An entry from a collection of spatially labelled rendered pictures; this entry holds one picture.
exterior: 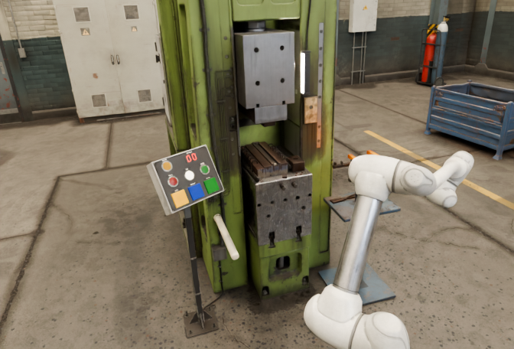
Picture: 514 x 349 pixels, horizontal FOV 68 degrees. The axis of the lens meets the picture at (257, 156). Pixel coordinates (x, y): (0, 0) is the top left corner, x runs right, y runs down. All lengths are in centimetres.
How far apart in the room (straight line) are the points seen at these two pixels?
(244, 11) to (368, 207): 127
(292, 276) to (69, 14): 584
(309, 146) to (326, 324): 132
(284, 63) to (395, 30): 787
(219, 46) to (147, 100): 532
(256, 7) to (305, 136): 86
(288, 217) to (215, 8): 133
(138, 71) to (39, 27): 188
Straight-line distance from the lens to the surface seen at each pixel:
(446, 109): 590
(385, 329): 149
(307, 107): 244
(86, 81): 743
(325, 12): 244
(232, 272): 283
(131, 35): 729
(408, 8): 1009
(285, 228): 251
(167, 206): 198
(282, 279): 275
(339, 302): 155
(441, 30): 921
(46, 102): 826
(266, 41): 214
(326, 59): 247
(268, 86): 218
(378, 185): 154
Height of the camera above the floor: 193
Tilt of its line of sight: 22 degrees down
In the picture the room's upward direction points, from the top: 3 degrees counter-clockwise
